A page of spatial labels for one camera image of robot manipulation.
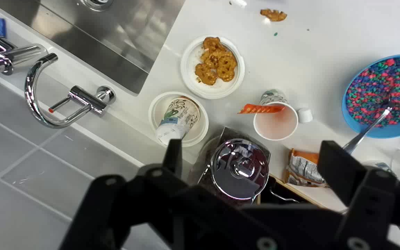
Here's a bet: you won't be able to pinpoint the metal spoon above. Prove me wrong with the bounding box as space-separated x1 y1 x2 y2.
342 106 392 154

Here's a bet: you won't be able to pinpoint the blue bowl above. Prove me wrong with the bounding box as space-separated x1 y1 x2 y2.
340 53 400 140

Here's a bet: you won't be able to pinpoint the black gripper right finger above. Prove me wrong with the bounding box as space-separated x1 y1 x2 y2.
317 139 400 250

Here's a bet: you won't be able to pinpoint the chrome faucet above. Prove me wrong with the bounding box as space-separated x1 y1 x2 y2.
23 51 116 129

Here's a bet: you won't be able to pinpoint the stainless steel sink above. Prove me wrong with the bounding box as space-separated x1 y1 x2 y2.
0 0 185 96

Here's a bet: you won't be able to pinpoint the printed paper cup white lid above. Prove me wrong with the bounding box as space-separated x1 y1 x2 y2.
155 94 201 144

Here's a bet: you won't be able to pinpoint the orange snack packet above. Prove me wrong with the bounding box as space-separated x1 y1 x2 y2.
284 149 327 187

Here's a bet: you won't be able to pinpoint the loose pretzel crumb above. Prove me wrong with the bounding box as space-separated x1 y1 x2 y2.
259 7 288 24

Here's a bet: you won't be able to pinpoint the tipped white paper cup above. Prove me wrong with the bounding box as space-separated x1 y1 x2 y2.
251 87 299 143

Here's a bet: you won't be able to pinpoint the colourful beads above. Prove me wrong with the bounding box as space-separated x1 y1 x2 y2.
347 57 400 129

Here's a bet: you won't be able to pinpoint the pretzel pile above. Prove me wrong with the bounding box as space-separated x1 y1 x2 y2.
192 36 238 86

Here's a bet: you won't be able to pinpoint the small white cap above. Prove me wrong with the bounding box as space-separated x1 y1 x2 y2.
295 107 313 125

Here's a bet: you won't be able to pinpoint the white paper plate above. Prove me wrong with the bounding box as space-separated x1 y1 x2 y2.
178 33 247 101

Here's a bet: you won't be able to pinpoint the wooden box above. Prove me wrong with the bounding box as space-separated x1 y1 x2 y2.
267 175 349 214

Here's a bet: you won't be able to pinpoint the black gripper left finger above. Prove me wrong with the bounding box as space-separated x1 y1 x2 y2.
59 137 192 250

